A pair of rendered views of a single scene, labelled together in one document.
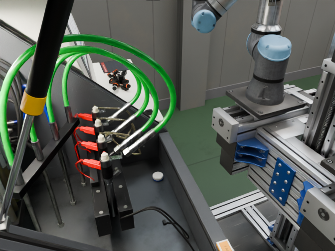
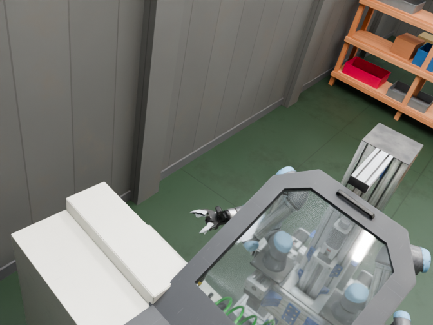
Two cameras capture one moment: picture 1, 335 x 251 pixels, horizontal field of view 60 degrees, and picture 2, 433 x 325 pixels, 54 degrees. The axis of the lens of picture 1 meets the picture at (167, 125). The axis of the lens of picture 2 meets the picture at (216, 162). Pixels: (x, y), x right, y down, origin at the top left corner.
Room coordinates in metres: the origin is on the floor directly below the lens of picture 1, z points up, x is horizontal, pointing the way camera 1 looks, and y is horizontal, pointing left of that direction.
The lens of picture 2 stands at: (-0.09, 1.06, 3.13)
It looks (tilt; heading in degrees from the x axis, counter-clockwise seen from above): 39 degrees down; 324
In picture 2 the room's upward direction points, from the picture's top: 14 degrees clockwise
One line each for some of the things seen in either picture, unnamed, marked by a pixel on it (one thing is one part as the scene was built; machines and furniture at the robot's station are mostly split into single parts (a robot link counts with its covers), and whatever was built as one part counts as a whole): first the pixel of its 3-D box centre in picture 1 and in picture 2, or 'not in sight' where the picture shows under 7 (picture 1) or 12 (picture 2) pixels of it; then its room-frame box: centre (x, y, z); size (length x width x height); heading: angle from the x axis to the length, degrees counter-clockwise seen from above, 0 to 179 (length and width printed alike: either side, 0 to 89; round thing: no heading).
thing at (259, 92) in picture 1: (266, 85); not in sight; (1.05, -0.39, 1.09); 0.15 x 0.15 x 0.10
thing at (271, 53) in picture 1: (271, 56); not in sight; (1.05, -0.39, 1.20); 0.13 x 0.12 x 0.14; 178
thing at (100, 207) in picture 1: (108, 188); not in sight; (0.67, 0.19, 0.91); 0.34 x 0.10 x 0.15; 17
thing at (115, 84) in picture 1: (119, 77); not in sight; (1.30, 0.23, 1.01); 0.23 x 0.11 x 0.06; 17
